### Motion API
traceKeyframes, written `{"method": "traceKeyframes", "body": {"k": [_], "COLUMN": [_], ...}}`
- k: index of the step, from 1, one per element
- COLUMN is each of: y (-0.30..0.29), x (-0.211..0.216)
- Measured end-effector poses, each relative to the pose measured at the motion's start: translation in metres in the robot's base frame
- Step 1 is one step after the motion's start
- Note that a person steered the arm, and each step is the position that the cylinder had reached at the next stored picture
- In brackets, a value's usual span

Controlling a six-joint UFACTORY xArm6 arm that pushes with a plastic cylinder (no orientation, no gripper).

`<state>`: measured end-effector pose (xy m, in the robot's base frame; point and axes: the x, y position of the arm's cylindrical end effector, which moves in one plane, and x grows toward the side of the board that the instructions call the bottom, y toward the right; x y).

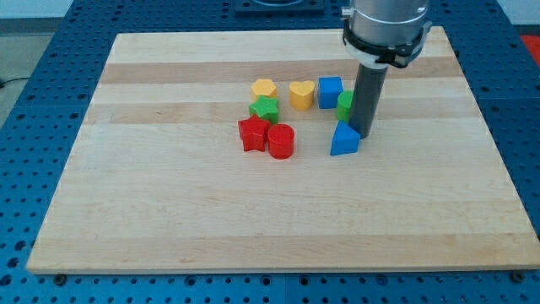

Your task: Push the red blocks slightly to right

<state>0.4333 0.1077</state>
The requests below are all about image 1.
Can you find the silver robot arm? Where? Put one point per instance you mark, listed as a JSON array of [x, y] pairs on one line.
[[383, 33]]

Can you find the red cylinder block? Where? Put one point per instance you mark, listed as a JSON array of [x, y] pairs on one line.
[[280, 141]]

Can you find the red star block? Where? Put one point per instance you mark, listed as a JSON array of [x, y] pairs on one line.
[[253, 133]]

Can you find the green star block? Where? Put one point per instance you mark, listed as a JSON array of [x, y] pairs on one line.
[[265, 108]]

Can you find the wooden board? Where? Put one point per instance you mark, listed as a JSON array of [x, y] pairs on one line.
[[157, 181]]

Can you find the yellow hexagon block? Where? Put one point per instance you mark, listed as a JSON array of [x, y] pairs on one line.
[[263, 87]]

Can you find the yellow heart block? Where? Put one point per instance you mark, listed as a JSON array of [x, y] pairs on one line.
[[301, 95]]

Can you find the blue triangle block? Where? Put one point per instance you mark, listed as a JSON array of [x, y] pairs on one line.
[[345, 140]]

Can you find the blue cube block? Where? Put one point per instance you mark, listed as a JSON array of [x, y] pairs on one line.
[[329, 89]]

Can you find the green cylinder block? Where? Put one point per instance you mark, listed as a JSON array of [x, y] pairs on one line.
[[344, 102]]

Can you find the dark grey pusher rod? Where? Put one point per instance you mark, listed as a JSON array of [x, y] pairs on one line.
[[366, 95]]

